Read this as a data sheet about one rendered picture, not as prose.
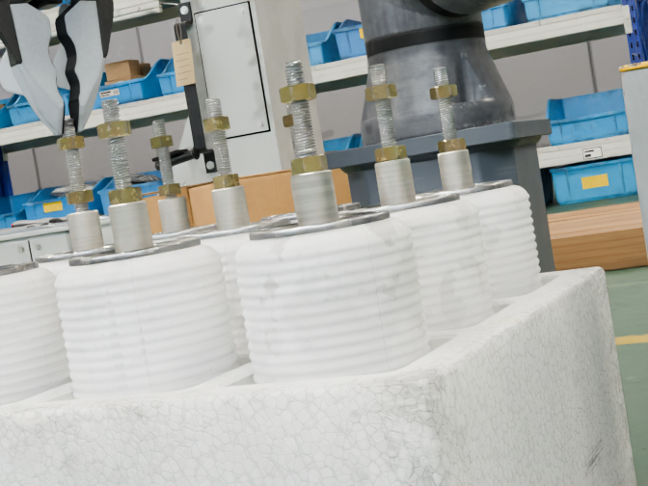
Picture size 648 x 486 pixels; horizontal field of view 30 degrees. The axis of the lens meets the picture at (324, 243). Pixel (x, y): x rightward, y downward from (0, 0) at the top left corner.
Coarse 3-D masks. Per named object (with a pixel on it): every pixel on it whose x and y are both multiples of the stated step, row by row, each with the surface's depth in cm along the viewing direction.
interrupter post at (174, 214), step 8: (160, 200) 95; (168, 200) 94; (176, 200) 94; (184, 200) 95; (160, 208) 95; (168, 208) 94; (176, 208) 94; (184, 208) 95; (160, 216) 95; (168, 216) 94; (176, 216) 94; (184, 216) 95; (168, 224) 95; (176, 224) 94; (184, 224) 95; (168, 232) 95
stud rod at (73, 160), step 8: (72, 120) 84; (64, 128) 84; (72, 128) 84; (64, 136) 84; (72, 152) 84; (72, 160) 84; (80, 160) 85; (72, 168) 84; (80, 168) 84; (72, 176) 84; (80, 176) 84; (72, 184) 84; (80, 184) 84; (80, 208) 84; (88, 208) 85
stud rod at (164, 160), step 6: (162, 120) 95; (156, 126) 95; (162, 126) 95; (156, 132) 95; (162, 132) 95; (162, 150) 95; (168, 150) 95; (162, 156) 95; (168, 156) 95; (162, 162) 95; (168, 162) 95; (162, 168) 95; (168, 168) 95; (162, 174) 95; (168, 174) 95; (162, 180) 95; (168, 180) 95; (168, 198) 95
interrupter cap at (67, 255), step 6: (108, 246) 82; (114, 246) 82; (66, 252) 88; (72, 252) 87; (78, 252) 81; (84, 252) 81; (90, 252) 81; (96, 252) 81; (36, 258) 83; (42, 258) 82; (48, 258) 82; (54, 258) 82; (60, 258) 81; (66, 258) 81
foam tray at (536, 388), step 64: (512, 320) 69; (576, 320) 80; (256, 384) 61; (320, 384) 58; (384, 384) 55; (448, 384) 57; (512, 384) 66; (576, 384) 78; (0, 448) 65; (64, 448) 63; (128, 448) 62; (192, 448) 60; (256, 448) 58; (320, 448) 57; (384, 448) 56; (448, 448) 56; (512, 448) 64; (576, 448) 76
